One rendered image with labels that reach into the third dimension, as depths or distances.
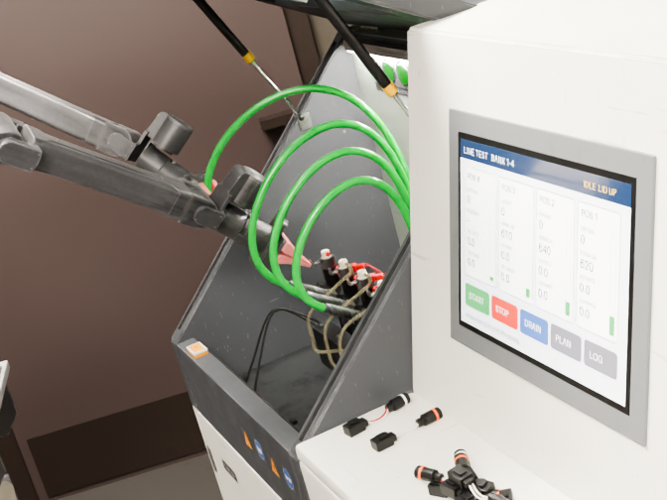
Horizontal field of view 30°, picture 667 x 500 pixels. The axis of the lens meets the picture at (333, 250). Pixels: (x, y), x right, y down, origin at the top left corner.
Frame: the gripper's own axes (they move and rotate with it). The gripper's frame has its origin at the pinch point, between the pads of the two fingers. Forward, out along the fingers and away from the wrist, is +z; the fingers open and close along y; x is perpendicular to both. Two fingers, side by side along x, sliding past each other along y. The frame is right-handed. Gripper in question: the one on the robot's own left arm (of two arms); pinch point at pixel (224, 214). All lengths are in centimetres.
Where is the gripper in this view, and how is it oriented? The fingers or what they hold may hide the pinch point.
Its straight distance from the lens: 236.0
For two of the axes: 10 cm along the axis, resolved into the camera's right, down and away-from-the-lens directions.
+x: -4.9, 8.0, 3.3
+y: 3.3, -1.8, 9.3
